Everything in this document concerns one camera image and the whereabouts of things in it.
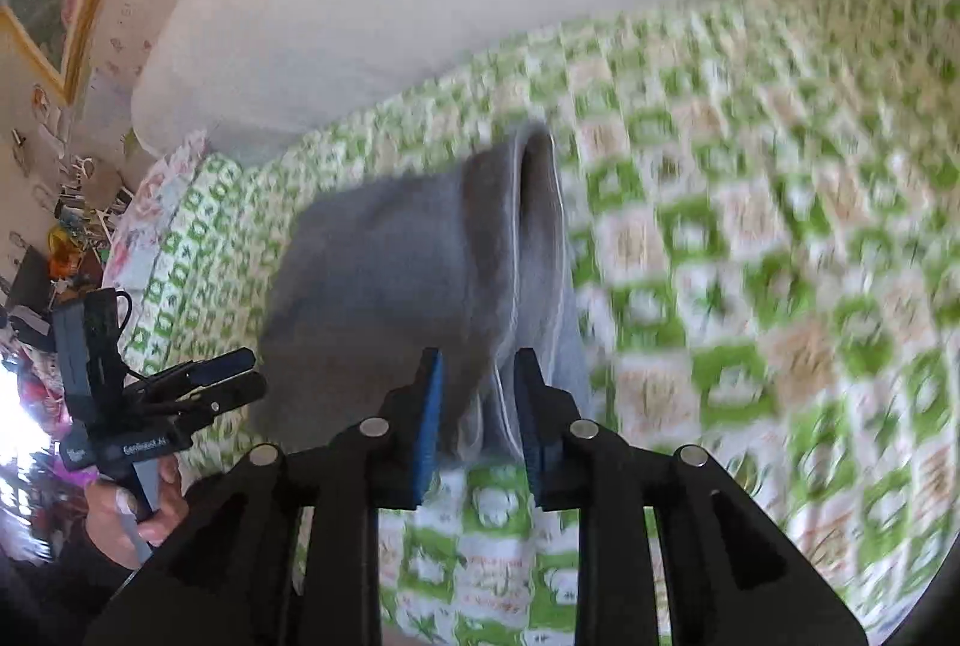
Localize green patterned bed sheet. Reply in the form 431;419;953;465
121;0;958;643

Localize grey pants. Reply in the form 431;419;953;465
249;124;590;464

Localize floral pink pillow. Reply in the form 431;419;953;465
103;130;208;293

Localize person's left hand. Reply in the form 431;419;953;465
85;456;189;570

